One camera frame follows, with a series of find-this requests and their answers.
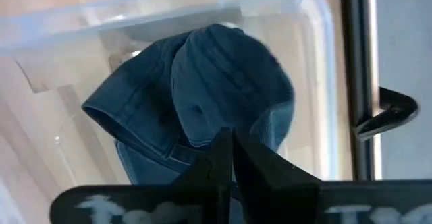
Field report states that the metal table edge rail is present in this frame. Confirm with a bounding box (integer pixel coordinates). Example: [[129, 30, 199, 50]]
[[339, 0, 384, 181]]

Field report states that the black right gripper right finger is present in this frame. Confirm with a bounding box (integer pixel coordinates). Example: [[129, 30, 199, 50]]
[[233, 129, 322, 224]]

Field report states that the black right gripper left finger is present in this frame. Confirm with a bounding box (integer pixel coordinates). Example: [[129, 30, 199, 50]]
[[171, 127, 234, 224]]

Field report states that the clear plastic bin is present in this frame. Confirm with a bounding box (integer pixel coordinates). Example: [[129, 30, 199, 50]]
[[0, 0, 342, 224]]

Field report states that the black curved bracket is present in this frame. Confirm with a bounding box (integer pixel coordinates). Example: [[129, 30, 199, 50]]
[[353, 86, 420, 142]]

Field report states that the dark blue denim hat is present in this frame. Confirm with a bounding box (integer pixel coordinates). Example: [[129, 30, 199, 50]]
[[82, 23, 295, 188]]

